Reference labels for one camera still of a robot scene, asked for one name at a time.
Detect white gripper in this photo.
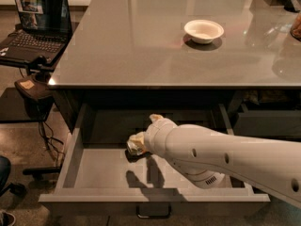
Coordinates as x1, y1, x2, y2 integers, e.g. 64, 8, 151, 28
127, 114, 177, 157

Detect silver green 7up can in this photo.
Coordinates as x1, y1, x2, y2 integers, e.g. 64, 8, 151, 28
127, 140, 147, 155

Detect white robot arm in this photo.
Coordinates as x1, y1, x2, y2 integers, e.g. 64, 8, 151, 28
127, 114, 301, 207

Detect open grey top drawer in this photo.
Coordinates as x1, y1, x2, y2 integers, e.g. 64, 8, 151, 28
40, 105, 270, 216

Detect grey counter cabinet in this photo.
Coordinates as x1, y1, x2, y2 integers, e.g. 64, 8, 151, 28
50, 0, 301, 128

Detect white paper bowl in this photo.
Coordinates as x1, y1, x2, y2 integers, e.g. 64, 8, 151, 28
184, 20, 224, 44

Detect person's blue jeans leg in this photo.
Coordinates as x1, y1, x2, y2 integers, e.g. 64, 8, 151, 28
0, 155, 26, 197

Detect black laptop computer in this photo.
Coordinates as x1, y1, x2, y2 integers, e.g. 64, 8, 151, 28
0, 0, 72, 66

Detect white sneaker shoe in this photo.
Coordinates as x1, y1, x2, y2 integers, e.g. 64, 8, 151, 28
0, 211, 16, 226

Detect metal drawer handle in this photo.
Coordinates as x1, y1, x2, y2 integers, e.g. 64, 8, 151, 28
135, 203, 171, 219

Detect black floor cables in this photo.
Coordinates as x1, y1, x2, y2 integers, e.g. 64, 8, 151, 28
37, 121, 66, 168

